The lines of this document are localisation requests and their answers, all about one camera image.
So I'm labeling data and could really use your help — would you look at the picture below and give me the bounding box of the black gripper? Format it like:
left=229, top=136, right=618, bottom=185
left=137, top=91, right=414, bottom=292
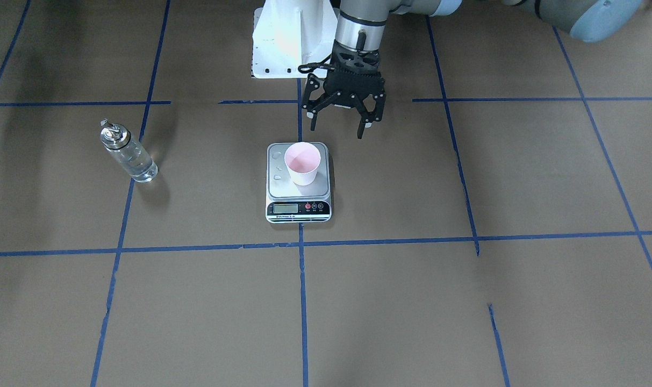
left=302, top=46, right=386, bottom=139

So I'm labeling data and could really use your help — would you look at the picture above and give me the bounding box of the pink paper cup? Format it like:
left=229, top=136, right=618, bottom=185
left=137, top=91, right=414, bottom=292
left=284, top=142, right=323, bottom=186

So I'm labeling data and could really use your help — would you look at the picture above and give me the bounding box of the clear glass sauce bottle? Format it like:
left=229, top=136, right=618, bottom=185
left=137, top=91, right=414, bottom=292
left=99, top=119, right=159, bottom=183

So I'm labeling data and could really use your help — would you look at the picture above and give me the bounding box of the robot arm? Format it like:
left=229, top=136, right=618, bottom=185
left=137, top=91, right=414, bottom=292
left=299, top=1, right=642, bottom=139

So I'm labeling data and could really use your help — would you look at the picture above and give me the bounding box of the silver digital kitchen scale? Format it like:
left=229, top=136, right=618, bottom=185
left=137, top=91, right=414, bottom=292
left=265, top=142, right=333, bottom=224

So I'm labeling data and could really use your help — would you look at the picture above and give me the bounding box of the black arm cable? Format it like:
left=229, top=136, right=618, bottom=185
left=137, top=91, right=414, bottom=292
left=298, top=60, right=334, bottom=76

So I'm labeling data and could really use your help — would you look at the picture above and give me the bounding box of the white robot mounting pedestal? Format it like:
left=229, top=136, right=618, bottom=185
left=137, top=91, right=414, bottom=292
left=250, top=1, right=340, bottom=79

